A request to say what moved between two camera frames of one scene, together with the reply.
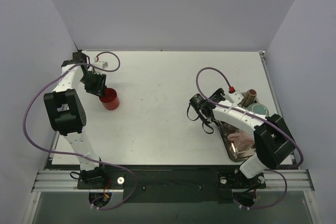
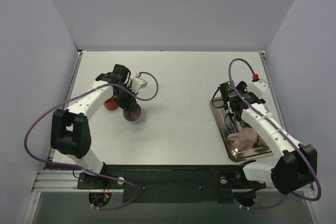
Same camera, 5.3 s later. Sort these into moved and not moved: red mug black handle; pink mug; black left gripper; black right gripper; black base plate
Moved: black right gripper; black left gripper
Not moved: pink mug; black base plate; red mug black handle
